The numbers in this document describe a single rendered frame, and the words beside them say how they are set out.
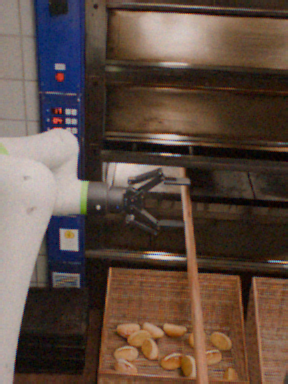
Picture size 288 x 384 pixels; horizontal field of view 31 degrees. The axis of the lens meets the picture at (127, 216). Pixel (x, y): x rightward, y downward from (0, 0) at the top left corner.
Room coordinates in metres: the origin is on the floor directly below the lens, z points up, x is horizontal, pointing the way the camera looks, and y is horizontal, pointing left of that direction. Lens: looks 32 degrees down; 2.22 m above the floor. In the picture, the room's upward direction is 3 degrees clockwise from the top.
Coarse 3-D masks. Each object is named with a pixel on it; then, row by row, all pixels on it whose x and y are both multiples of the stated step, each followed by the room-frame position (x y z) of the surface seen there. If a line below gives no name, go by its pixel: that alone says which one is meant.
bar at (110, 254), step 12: (96, 252) 1.44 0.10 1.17; (108, 252) 1.44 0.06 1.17; (120, 252) 1.44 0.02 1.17; (132, 252) 1.44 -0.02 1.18; (180, 264) 1.42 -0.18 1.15; (204, 264) 1.42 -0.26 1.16; (216, 264) 1.42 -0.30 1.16; (228, 264) 1.42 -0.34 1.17; (240, 264) 1.41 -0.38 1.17; (252, 264) 1.41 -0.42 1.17; (264, 264) 1.41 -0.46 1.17; (276, 264) 1.42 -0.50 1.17
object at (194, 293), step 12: (180, 168) 2.04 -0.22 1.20; (192, 228) 1.57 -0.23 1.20; (192, 240) 1.49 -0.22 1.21; (192, 252) 1.42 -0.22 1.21; (192, 264) 1.35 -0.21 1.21; (192, 276) 1.29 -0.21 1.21; (192, 288) 1.23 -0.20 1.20; (192, 300) 1.18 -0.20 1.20; (192, 312) 1.13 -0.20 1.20; (192, 324) 1.09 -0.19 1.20; (204, 348) 1.00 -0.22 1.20; (204, 360) 0.95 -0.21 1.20; (204, 372) 0.91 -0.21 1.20
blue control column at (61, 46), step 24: (72, 0) 1.78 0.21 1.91; (48, 24) 1.79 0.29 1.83; (72, 24) 1.78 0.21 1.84; (48, 48) 1.79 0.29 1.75; (72, 48) 1.78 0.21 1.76; (48, 72) 1.79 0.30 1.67; (72, 72) 1.79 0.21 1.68; (48, 96) 1.79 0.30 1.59; (72, 96) 1.79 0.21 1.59; (72, 216) 1.79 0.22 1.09; (48, 240) 1.79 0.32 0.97; (48, 264) 1.79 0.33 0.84; (72, 264) 1.79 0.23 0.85
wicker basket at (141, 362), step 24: (120, 288) 1.74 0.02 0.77; (144, 288) 1.74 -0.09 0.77; (168, 288) 1.74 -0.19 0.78; (216, 288) 1.74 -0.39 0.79; (240, 288) 1.69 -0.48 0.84; (120, 312) 1.72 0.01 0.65; (144, 312) 1.71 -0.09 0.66; (168, 312) 1.72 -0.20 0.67; (240, 312) 1.58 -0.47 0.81; (120, 336) 1.64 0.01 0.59; (168, 336) 1.65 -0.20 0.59; (240, 336) 1.51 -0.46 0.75; (144, 360) 1.51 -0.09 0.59; (240, 360) 1.44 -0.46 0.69
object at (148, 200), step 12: (156, 192) 1.86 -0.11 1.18; (144, 204) 1.80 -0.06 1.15; (156, 204) 1.80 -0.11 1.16; (168, 204) 1.80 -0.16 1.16; (180, 204) 1.80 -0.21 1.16; (192, 204) 1.79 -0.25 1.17; (204, 204) 1.79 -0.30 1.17; (216, 204) 1.79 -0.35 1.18; (228, 204) 1.79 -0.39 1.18; (240, 204) 1.79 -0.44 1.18; (252, 204) 1.80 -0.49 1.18; (264, 204) 1.80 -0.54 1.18; (276, 204) 1.80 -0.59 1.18
